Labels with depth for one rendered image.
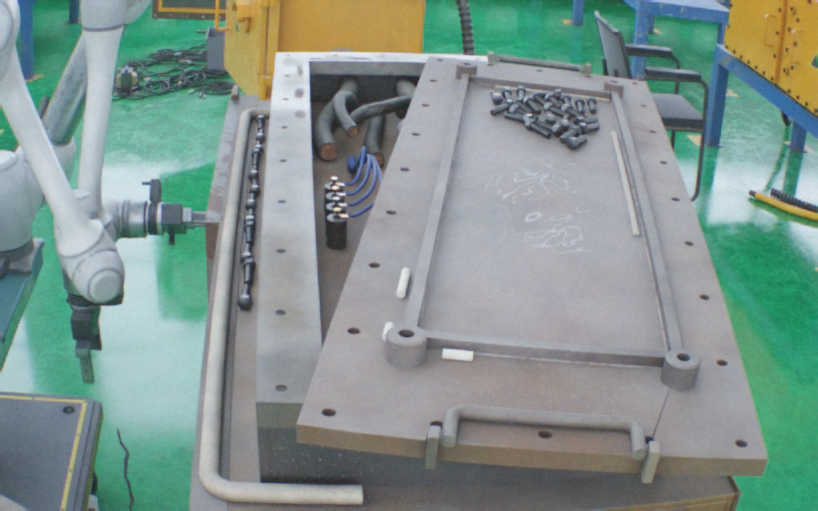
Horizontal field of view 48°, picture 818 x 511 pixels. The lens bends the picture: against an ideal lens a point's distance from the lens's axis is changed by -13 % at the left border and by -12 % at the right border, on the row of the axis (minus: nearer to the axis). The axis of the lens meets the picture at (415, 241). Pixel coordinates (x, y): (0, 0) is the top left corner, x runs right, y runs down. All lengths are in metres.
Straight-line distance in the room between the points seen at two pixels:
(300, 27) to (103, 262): 2.28
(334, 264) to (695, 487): 0.67
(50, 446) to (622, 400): 1.90
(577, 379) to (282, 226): 0.50
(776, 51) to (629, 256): 4.07
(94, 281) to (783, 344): 2.94
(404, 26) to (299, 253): 2.76
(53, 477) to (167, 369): 1.11
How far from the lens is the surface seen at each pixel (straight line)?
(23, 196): 2.42
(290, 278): 1.23
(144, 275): 4.15
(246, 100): 2.21
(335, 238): 1.54
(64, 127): 2.49
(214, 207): 1.70
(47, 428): 2.73
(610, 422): 0.96
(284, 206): 1.41
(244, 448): 1.12
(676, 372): 1.03
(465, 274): 1.21
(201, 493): 1.06
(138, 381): 3.48
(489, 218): 1.36
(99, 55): 2.19
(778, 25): 5.30
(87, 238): 1.84
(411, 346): 1.01
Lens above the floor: 1.91
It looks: 25 degrees down
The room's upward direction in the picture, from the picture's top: 4 degrees clockwise
